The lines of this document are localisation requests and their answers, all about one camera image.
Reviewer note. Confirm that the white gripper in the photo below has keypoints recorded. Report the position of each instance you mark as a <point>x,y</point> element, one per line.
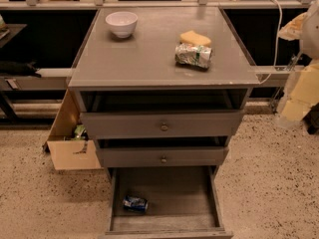
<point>311,34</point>

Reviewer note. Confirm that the blue pepsi can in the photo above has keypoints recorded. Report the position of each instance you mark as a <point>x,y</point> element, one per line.
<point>137,204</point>

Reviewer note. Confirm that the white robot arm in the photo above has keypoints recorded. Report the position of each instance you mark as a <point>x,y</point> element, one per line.
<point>309,40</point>

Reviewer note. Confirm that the grey top drawer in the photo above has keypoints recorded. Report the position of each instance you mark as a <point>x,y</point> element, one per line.
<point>156,125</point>

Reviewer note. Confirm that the grey drawer cabinet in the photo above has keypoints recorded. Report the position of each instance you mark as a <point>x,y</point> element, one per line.
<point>140,75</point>

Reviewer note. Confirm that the grey open bottom drawer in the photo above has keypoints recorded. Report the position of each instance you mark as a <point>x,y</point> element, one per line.
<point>183,204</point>

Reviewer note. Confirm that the grey middle drawer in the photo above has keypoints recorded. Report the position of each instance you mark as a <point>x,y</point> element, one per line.
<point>147,152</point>

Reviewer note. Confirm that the green white chip bag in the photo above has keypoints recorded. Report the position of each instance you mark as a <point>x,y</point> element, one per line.
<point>189,54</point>

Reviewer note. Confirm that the yellow sponge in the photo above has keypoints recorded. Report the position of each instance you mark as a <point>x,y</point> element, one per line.
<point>192,37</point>

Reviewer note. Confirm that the white bowl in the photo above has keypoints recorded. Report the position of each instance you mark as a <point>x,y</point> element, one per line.
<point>122,24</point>

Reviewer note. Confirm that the green item in box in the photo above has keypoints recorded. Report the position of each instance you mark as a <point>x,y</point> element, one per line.
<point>79,133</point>

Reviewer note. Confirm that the open cardboard box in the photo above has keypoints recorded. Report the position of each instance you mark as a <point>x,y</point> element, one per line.
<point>67,152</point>

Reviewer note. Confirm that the black cloth on bench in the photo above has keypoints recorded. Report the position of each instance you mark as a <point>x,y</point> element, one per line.
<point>18,69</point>

